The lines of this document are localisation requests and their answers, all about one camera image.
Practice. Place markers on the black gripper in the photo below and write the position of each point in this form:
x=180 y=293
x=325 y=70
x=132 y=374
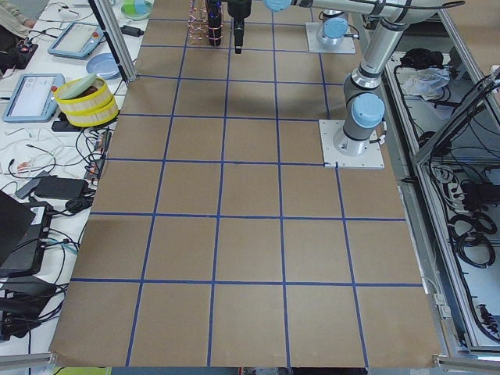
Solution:
x=239 y=8

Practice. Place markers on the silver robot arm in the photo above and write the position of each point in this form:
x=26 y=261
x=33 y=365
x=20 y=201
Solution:
x=334 y=27
x=365 y=109

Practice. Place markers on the dark wine bottle in basket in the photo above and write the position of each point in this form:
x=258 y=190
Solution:
x=215 y=27

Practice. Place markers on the yellow rimmed wooden steamer basket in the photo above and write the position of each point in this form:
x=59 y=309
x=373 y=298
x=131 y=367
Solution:
x=95 y=107

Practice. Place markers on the green bowl with blocks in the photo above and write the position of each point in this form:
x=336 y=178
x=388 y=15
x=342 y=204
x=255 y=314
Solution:
x=136 y=9

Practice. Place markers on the black power adapter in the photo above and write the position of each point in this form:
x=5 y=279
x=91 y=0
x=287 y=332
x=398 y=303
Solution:
x=131 y=31

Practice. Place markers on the blue plate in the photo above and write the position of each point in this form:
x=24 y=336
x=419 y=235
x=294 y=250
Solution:
x=103 y=66

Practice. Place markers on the teach pendant tablet far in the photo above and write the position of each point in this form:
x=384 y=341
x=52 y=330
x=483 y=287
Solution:
x=77 y=40

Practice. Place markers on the teach pendant tablet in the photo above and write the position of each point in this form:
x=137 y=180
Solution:
x=77 y=40
x=32 y=100

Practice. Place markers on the pale green lid plate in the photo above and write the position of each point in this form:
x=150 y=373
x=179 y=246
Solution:
x=76 y=87

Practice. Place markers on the teach pendant tablet near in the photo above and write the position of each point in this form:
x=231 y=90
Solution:
x=32 y=100

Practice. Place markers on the black laptop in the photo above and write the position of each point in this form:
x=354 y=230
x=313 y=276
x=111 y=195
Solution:
x=24 y=227

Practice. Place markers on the copper wire wine basket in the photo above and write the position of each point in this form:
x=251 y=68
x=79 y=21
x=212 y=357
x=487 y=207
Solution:
x=197 y=22

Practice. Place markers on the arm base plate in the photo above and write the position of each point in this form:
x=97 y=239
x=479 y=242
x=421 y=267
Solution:
x=318 y=44
x=339 y=151

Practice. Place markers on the aluminium frame post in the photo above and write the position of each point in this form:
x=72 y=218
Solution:
x=106 y=18

